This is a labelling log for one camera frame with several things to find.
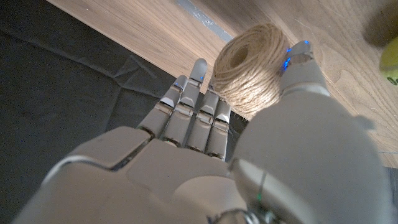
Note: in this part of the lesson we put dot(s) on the brown twine spool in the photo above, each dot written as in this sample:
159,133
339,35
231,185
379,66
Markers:
248,71

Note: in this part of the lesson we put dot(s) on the wooden panel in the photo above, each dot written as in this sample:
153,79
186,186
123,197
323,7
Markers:
202,18

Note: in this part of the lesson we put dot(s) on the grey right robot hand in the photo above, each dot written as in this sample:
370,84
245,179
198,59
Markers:
295,155

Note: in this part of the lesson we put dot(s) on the black backdrop curtain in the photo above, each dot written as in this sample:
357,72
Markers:
46,93

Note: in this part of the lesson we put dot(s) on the yellow tennis ball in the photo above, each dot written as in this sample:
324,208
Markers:
391,62

